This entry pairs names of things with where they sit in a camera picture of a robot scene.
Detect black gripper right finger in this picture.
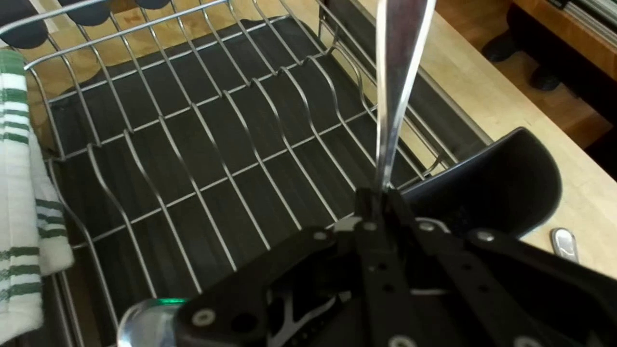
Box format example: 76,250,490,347
384,188,617,347

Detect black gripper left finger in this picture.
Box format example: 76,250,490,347
176,188,415,347

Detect silver spoon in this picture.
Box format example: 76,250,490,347
373,0,440,194

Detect black cutlery holder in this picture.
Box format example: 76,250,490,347
396,125,565,240

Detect white green striped towel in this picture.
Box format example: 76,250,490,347
0,47,78,342

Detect chrome wire dish rack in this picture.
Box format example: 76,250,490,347
0,0,467,347

